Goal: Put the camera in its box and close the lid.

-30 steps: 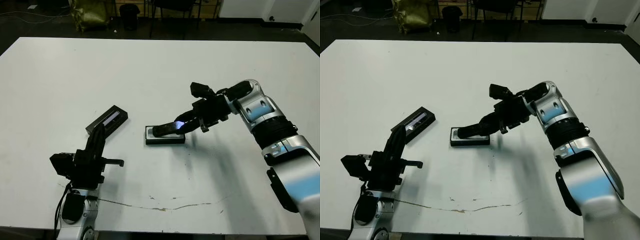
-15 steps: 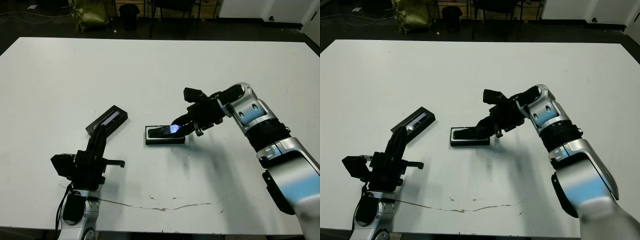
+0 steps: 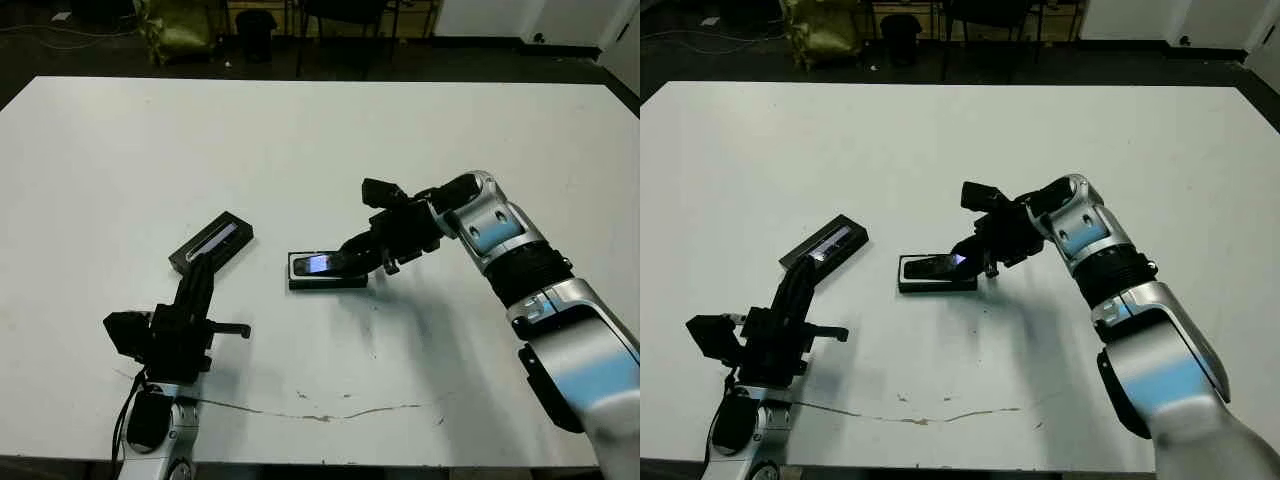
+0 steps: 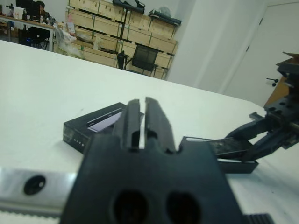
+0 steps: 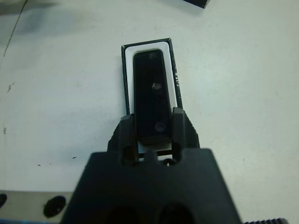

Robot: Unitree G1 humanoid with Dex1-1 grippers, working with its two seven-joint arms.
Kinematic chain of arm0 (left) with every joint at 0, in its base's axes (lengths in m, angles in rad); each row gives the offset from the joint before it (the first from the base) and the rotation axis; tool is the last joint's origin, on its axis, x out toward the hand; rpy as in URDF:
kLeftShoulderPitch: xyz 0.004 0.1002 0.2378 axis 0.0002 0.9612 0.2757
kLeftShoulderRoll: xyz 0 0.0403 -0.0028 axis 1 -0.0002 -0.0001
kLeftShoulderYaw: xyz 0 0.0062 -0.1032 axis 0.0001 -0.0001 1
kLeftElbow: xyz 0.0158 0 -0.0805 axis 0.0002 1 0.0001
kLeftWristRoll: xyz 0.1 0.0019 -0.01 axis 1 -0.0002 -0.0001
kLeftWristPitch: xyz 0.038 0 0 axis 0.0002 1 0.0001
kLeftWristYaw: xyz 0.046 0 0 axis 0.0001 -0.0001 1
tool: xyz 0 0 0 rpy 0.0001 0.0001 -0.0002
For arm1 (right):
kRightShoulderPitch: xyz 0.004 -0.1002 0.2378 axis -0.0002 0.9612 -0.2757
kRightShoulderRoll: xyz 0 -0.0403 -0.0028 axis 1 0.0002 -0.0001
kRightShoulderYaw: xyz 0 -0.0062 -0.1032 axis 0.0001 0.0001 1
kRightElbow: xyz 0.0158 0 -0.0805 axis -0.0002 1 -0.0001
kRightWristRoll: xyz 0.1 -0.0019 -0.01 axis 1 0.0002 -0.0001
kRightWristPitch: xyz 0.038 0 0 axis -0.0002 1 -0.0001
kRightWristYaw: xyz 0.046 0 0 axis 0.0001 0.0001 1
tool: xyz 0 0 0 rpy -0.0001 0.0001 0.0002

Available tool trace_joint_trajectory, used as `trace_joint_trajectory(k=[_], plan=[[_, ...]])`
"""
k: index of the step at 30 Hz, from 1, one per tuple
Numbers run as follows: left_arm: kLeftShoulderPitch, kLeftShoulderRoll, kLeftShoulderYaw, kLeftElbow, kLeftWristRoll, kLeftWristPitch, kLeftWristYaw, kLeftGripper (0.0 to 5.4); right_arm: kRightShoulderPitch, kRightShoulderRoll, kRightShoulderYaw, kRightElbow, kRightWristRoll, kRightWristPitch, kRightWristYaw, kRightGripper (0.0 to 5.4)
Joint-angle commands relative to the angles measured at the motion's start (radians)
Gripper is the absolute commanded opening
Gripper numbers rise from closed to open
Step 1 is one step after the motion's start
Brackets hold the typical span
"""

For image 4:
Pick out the black folded stand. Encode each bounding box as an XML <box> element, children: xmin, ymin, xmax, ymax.
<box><xmin>116</xmin><ymin>50</ymin><xmax>132</xmax><ymax>70</ymax></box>

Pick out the grey plastic bag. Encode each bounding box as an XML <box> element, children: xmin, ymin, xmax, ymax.
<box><xmin>158</xmin><ymin>6</ymin><xmax>171</xmax><ymax>17</ymax></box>

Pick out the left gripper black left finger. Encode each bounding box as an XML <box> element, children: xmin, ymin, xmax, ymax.
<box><xmin>113</xmin><ymin>98</ymin><xmax>143</xmax><ymax>152</ymax></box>

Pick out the white office desk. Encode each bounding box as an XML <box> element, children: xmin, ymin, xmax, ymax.
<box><xmin>0</xmin><ymin>14</ymin><xmax>57</xmax><ymax>51</ymax></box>

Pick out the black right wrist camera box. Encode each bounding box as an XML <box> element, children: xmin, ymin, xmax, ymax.
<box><xmin>276</xmin><ymin>58</ymin><xmax>299</xmax><ymax>81</ymax></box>

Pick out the black tray case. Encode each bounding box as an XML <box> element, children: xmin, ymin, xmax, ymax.
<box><xmin>149</xmin><ymin>9</ymin><xmax>183</xmax><ymax>26</ymax></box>
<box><xmin>112</xmin><ymin>0</ymin><xmax>146</xmax><ymax>13</ymax></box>

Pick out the black box with white tray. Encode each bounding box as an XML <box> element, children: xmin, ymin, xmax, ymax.
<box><xmin>180</xmin><ymin>136</ymin><xmax>260</xmax><ymax>175</ymax></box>

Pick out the seated person at desk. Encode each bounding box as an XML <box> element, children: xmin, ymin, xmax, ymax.
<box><xmin>35</xmin><ymin>0</ymin><xmax>49</xmax><ymax>18</ymax></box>

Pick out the white desk fan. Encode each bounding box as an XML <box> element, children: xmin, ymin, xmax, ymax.
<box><xmin>54</xmin><ymin>28</ymin><xmax>65</xmax><ymax>45</ymax></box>

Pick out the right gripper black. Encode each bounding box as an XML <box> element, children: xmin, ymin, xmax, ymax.
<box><xmin>226</xmin><ymin>77</ymin><xmax>299</xmax><ymax>162</ymax></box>

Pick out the black mesh office chair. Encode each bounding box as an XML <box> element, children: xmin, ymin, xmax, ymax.
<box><xmin>127</xmin><ymin>44</ymin><xmax>160</xmax><ymax>77</ymax></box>

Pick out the large brown cardboard box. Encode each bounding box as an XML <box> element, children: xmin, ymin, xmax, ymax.
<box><xmin>267</xmin><ymin>51</ymin><xmax>299</xmax><ymax>108</ymax></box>

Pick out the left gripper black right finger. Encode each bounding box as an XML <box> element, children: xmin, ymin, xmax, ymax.
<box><xmin>144</xmin><ymin>96</ymin><xmax>176</xmax><ymax>155</ymax></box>

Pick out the black computer tower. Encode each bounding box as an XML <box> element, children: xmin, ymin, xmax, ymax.
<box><xmin>18</xmin><ymin>28</ymin><xmax>38</xmax><ymax>46</ymax></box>

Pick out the pink carton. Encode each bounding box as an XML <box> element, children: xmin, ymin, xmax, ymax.
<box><xmin>66</xmin><ymin>14</ymin><xmax>76</xmax><ymax>34</ymax></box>

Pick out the wooden shipping crate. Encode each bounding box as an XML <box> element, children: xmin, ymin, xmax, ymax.
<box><xmin>76</xmin><ymin>27</ymin><xmax>175</xmax><ymax>69</ymax></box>
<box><xmin>68</xmin><ymin>0</ymin><xmax>128</xmax><ymax>22</ymax></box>
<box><xmin>127</xmin><ymin>11</ymin><xmax>176</xmax><ymax>40</ymax></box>
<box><xmin>66</xmin><ymin>7</ymin><xmax>124</xmax><ymax>39</ymax></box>
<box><xmin>122</xmin><ymin>25</ymin><xmax>180</xmax><ymax>55</ymax></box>
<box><xmin>80</xmin><ymin>43</ymin><xmax>173</xmax><ymax>79</ymax></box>

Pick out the black computer monitor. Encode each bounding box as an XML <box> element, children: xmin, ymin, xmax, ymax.
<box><xmin>15</xmin><ymin>0</ymin><xmax>41</xmax><ymax>15</ymax></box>

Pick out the white door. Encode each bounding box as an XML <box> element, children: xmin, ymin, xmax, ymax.
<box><xmin>223</xmin><ymin>4</ymin><xmax>299</xmax><ymax>106</ymax></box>

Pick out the black box lid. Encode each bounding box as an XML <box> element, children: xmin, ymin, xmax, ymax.
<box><xmin>63</xmin><ymin>101</ymin><xmax>146</xmax><ymax>154</ymax></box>

